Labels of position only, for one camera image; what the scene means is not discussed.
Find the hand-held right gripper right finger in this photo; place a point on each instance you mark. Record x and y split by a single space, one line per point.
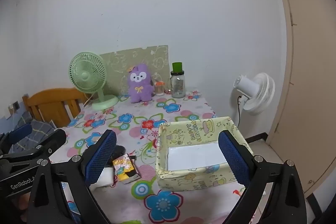
233 161

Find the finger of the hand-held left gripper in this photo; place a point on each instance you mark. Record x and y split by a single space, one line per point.
53 140
19 132

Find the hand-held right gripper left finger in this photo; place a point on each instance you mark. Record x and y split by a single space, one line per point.
101 158

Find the white paper towel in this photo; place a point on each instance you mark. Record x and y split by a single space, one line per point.
106 176

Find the black cloth item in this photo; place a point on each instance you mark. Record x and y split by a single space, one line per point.
119 150

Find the yellow patterned bag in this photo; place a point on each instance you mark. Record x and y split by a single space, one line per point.
183 132

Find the grey plaid pillow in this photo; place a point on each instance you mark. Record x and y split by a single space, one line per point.
42 127

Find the wooden bed headboard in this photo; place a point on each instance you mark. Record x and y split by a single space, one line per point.
52 100

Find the floral tablecloth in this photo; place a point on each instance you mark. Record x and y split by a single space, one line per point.
131 119

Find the green desk fan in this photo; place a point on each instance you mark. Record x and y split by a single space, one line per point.
84 74

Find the white standing fan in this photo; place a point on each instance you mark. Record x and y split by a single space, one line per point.
260 92

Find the purple plush toy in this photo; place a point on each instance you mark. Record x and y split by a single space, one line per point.
140 87

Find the small jar with orange lid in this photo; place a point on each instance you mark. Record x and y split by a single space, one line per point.
159 90

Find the glass jar with green lid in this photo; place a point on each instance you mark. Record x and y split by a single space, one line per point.
178 85

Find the beige door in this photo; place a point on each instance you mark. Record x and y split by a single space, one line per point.
309 82

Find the patterned cardboard panel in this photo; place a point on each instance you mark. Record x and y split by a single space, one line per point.
147 56

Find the wall socket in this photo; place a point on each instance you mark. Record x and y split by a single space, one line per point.
15 106

